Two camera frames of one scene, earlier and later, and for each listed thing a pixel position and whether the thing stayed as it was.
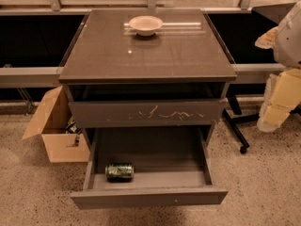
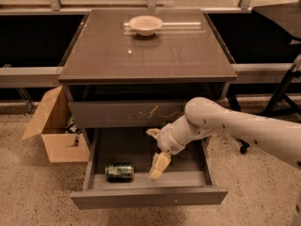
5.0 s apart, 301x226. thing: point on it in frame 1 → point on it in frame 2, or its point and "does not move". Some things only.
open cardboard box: (51, 124) does not move
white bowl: (145, 25) does not move
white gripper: (289, 42) → (166, 138)
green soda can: (119, 171) does not move
